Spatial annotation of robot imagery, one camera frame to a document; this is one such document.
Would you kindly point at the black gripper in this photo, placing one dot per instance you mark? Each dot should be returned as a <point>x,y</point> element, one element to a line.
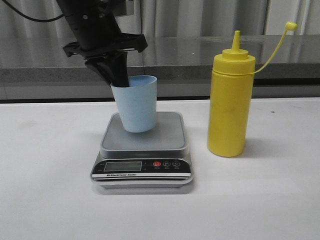
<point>94,25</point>

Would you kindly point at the light blue plastic cup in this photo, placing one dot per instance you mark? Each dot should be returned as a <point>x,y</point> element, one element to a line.
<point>137,103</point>

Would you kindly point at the yellow squeeze bottle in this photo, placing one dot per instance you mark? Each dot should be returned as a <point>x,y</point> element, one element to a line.
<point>232,80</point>

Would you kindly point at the silver electronic kitchen scale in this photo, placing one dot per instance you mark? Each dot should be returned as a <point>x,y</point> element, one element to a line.
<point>157,161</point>

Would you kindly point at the grey curtain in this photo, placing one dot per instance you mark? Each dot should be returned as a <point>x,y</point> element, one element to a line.
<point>171,18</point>

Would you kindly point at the grey granite counter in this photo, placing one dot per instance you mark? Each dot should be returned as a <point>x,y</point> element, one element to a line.
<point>37,70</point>

